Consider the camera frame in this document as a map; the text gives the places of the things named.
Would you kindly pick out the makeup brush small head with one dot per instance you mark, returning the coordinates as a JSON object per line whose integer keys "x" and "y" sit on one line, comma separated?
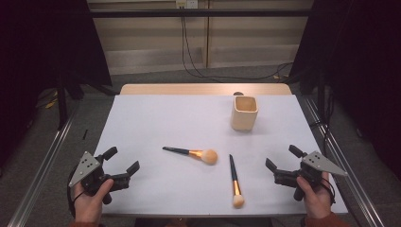
{"x": 235, "y": 184}

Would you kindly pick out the black horizontal metal bar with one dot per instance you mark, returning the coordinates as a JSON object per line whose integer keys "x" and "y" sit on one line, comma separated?
{"x": 189, "y": 13}

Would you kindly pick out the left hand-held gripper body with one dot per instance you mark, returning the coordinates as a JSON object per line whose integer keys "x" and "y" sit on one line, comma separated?
{"x": 90, "y": 171}

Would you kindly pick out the black curtain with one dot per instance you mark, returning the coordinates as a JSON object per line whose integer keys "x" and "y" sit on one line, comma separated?
{"x": 38, "y": 47}
{"x": 362, "y": 63}

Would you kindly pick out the black metal stand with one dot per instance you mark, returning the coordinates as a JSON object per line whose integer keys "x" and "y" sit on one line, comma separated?
{"x": 62, "y": 104}

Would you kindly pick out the small dark round object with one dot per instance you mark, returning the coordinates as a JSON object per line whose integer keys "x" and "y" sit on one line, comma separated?
{"x": 238, "y": 93}

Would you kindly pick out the person's right hand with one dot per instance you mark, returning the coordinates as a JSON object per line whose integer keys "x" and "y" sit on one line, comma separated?
{"x": 318, "y": 201}

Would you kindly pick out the white table mat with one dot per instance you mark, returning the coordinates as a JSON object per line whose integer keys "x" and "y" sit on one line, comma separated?
{"x": 176, "y": 126}

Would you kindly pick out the person's left hand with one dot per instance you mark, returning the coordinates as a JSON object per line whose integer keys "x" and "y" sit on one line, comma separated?
{"x": 90, "y": 208}

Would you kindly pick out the makeup brush large round head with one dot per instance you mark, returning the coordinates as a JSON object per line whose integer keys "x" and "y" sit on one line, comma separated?
{"x": 208, "y": 156}

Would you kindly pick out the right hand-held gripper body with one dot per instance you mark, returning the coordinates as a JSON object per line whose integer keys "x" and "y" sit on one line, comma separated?
{"x": 318, "y": 164}

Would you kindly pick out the beige square brush holder cup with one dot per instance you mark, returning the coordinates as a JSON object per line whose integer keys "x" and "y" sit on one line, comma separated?
{"x": 243, "y": 119}

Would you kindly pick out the aluminium floor rail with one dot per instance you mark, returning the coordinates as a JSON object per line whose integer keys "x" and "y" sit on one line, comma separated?
{"x": 41, "y": 170}
{"x": 353, "y": 186}

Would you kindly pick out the white wall socket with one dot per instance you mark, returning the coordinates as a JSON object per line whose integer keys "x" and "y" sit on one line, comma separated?
{"x": 186, "y": 3}

